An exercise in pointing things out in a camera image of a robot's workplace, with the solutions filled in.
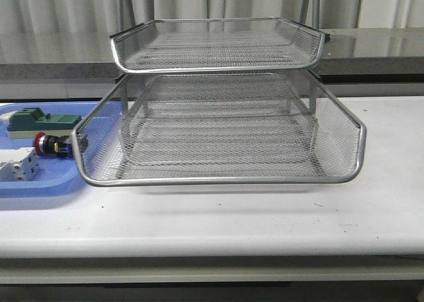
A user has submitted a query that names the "silver mesh tray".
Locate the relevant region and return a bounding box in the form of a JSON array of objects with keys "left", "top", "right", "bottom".
[
  {"left": 120, "top": 116, "right": 317, "bottom": 178},
  {"left": 72, "top": 70, "right": 366, "bottom": 187},
  {"left": 110, "top": 17, "right": 330, "bottom": 74}
]

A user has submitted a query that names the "grey stone counter ledge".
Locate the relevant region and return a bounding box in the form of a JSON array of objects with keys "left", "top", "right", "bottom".
[{"left": 1, "top": 27, "right": 423, "bottom": 83}]

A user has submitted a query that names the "green and beige switch block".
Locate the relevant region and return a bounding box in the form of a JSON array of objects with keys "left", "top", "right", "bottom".
[{"left": 7, "top": 107, "right": 82, "bottom": 138}]

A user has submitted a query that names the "silver metal rack frame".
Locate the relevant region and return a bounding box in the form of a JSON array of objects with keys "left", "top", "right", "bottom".
[{"left": 114, "top": 0, "right": 323, "bottom": 117}]

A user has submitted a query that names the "red emergency stop push button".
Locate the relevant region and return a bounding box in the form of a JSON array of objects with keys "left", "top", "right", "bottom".
[{"left": 32, "top": 132, "right": 74, "bottom": 159}]

